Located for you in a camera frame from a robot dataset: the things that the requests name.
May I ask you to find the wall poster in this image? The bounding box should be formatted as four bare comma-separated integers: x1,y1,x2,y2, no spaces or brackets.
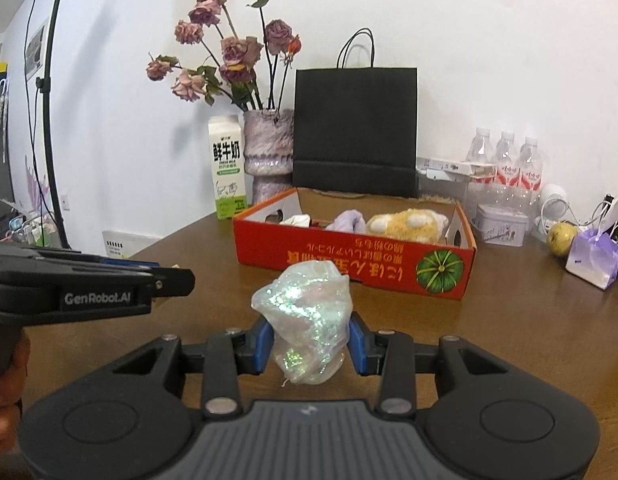
25,25,46,73

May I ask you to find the white flat carton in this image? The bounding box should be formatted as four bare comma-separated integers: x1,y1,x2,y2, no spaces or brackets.
417,156,494,177

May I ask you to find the black light stand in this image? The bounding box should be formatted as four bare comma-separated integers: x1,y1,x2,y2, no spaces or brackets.
36,0,72,250

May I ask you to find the purple fluffy sock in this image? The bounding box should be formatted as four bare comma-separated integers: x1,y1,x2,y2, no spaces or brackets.
325,210,370,234

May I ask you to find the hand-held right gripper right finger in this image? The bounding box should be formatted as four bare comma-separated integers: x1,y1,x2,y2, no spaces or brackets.
348,311,527,417

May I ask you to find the silver tin box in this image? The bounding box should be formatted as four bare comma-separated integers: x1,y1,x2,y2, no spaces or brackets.
475,203,530,247

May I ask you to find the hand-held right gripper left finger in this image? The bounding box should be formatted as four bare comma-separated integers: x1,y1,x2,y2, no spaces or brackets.
96,320,276,418

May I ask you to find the clear plastic container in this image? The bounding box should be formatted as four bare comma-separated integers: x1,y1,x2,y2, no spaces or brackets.
417,167,472,206

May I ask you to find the white folded umbrella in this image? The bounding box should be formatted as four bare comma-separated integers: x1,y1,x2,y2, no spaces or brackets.
0,77,10,166

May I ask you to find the yellow green pear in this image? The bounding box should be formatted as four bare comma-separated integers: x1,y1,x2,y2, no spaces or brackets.
547,221,580,258

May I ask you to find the dried pink rose bouquet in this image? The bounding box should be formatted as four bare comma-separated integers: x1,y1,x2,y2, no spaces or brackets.
146,0,302,112

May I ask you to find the black paper bag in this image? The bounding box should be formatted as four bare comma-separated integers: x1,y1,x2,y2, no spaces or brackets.
292,28,420,199

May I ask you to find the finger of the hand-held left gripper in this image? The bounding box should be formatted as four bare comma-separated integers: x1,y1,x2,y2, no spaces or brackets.
104,268,196,300
0,242,162,273

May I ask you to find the white green milk carton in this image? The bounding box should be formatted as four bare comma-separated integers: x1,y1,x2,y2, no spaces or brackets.
208,116,248,221

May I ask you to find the iridescent plastic bag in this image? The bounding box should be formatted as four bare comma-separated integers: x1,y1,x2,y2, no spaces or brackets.
251,260,351,386

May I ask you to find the small white fan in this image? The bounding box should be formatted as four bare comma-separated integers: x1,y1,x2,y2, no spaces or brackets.
538,183,572,236

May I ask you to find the purple flower wall sticker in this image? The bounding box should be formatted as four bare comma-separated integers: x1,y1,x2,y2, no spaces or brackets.
24,155,52,211

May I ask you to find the yellow plush pouch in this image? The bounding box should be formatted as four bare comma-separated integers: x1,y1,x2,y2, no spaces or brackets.
366,208,450,241

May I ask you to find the purple gift bag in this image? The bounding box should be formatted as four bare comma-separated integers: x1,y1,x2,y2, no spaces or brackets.
564,227,618,291

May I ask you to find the wire storage rack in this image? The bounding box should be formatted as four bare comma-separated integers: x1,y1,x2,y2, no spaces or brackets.
4,212,60,248

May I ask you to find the person's left hand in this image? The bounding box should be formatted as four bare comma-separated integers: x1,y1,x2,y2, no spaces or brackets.
0,332,32,456

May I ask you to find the orange cardboard box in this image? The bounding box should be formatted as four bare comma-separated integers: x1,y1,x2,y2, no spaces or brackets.
232,187,477,302

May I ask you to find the pink mottled vase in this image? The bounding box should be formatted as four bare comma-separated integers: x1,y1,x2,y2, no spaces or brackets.
242,108,296,206

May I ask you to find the white flat panel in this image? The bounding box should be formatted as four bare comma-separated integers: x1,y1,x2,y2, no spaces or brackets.
102,229,162,261

